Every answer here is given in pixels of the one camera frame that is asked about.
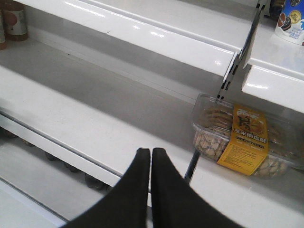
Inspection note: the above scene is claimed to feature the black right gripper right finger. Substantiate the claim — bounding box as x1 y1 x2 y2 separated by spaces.
152 148 241 228

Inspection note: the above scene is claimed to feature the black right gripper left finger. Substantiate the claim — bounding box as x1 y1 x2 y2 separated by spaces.
63 148 151 228

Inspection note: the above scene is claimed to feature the clear snack box yellow label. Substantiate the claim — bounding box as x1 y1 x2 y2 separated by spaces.
192 94 304 178

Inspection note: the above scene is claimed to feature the white metal store shelving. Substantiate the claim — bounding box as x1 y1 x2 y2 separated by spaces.
0 0 304 228

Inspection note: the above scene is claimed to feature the blue cookie cup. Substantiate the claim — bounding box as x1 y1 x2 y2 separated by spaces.
275 0 304 46

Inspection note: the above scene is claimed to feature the front right orange juice bottle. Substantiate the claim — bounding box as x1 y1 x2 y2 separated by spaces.
2 0 28 41

